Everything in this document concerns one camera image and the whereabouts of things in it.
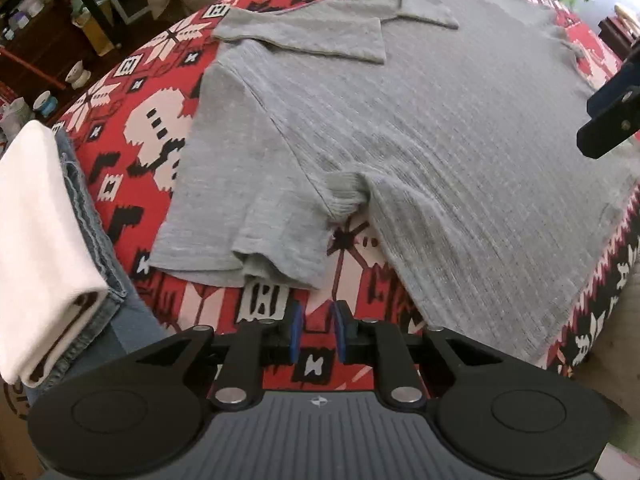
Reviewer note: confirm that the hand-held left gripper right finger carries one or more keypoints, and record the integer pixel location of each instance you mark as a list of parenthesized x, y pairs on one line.
[(337, 330)]

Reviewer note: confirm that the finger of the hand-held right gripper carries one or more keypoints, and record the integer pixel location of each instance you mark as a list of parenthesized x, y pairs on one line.
[(620, 90), (610, 132)]

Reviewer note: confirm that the folded blue jeans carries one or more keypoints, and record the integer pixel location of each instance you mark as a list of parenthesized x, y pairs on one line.
[(100, 240)]

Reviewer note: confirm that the grey polo shirt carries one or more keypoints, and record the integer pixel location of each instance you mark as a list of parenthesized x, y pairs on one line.
[(425, 135)]

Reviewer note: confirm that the wooden nightstand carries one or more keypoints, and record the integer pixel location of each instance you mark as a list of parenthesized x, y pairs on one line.
[(617, 30)]

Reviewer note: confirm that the blue pet bowl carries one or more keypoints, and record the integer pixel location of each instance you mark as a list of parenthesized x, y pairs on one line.
[(45, 105)]

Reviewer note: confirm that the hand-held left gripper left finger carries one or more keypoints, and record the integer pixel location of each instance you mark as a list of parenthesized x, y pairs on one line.
[(296, 330)]

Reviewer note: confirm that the tan paper bag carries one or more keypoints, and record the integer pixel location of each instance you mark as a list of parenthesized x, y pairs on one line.
[(95, 32)]

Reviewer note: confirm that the red patterned blanket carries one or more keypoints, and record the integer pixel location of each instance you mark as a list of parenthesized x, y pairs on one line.
[(150, 125)]

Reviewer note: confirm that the white folded cloth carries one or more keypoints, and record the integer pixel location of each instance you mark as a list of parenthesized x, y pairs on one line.
[(40, 260)]

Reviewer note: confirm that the white pet bowl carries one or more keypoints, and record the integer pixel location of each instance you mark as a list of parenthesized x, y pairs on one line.
[(77, 74)]

